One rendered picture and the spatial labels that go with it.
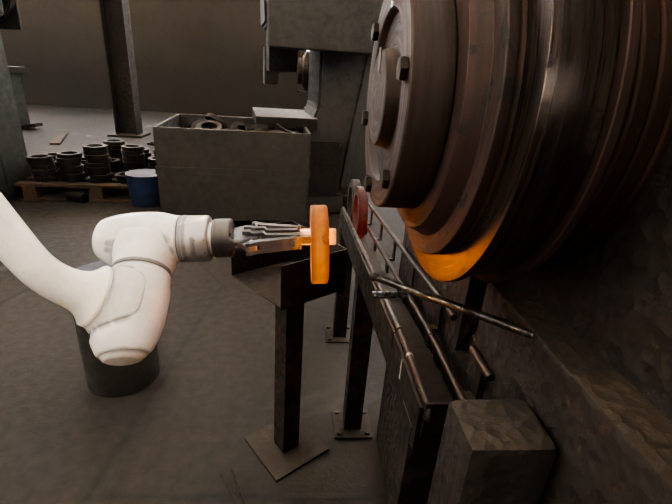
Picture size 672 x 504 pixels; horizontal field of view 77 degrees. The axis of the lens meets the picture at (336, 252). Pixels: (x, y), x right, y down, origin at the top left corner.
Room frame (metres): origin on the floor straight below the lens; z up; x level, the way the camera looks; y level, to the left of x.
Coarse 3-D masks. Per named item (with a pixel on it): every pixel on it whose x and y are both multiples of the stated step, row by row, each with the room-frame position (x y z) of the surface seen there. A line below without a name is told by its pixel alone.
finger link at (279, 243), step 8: (256, 240) 0.72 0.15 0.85; (264, 240) 0.72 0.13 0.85; (272, 240) 0.72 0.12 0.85; (280, 240) 0.73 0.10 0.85; (288, 240) 0.73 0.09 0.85; (264, 248) 0.72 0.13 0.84; (272, 248) 0.72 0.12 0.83; (280, 248) 0.73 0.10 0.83; (288, 248) 0.73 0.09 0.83; (296, 248) 0.74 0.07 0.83
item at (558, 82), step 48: (528, 0) 0.42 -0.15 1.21; (576, 0) 0.39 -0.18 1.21; (528, 48) 0.40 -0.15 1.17; (576, 48) 0.38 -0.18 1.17; (528, 96) 0.38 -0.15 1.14; (576, 96) 0.38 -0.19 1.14; (528, 144) 0.37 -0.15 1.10; (576, 144) 0.38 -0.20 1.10; (528, 192) 0.38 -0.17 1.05; (480, 240) 0.41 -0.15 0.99; (528, 240) 0.41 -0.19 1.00
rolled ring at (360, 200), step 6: (360, 186) 1.51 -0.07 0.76; (354, 192) 1.56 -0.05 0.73; (360, 192) 1.46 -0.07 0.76; (366, 192) 1.46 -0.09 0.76; (354, 198) 1.55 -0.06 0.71; (360, 198) 1.43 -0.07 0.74; (366, 198) 1.44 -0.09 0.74; (354, 204) 1.55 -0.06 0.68; (360, 204) 1.42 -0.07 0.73; (366, 204) 1.42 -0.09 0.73; (354, 210) 1.55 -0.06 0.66; (360, 210) 1.41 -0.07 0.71; (366, 210) 1.41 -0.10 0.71; (354, 216) 1.54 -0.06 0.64; (360, 216) 1.40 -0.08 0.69; (366, 216) 1.41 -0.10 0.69; (354, 222) 1.52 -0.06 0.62; (360, 222) 1.40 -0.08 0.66; (366, 222) 1.41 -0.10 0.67; (360, 228) 1.41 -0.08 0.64; (360, 234) 1.43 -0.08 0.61
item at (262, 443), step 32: (288, 224) 1.21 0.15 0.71; (256, 256) 1.14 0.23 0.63; (288, 256) 1.21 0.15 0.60; (256, 288) 1.00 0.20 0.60; (288, 288) 0.90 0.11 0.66; (320, 288) 0.97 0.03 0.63; (288, 320) 1.00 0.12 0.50; (288, 352) 1.00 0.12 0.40; (288, 384) 1.00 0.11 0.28; (288, 416) 1.01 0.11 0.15; (256, 448) 1.01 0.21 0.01; (288, 448) 1.01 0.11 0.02; (320, 448) 1.03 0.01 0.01
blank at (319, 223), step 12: (312, 216) 0.74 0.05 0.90; (324, 216) 0.75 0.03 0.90; (312, 228) 0.72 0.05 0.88; (324, 228) 0.72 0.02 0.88; (312, 240) 0.71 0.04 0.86; (324, 240) 0.71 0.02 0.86; (312, 252) 0.70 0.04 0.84; (324, 252) 0.70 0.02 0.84; (312, 264) 0.70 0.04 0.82; (324, 264) 0.70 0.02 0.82; (312, 276) 0.71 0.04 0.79; (324, 276) 0.71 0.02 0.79
